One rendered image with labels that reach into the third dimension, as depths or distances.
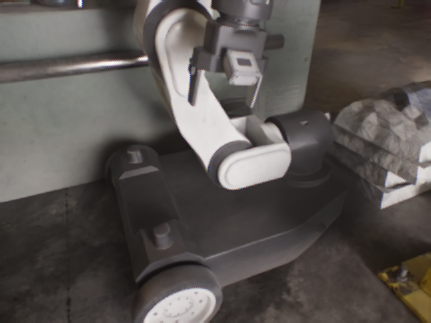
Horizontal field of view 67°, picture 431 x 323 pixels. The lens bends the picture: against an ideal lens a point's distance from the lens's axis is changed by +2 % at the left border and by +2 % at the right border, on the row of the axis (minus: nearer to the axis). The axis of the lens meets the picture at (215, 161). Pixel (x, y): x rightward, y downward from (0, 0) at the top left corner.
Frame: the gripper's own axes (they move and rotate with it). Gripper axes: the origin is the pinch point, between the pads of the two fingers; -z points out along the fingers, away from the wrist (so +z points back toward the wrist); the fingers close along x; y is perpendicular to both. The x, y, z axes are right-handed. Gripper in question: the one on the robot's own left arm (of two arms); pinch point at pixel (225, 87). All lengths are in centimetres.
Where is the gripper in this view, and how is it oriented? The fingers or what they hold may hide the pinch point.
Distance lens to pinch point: 53.2
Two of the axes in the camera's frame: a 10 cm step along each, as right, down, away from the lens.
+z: 1.7, -8.5, -5.0
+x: -9.1, 0.5, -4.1
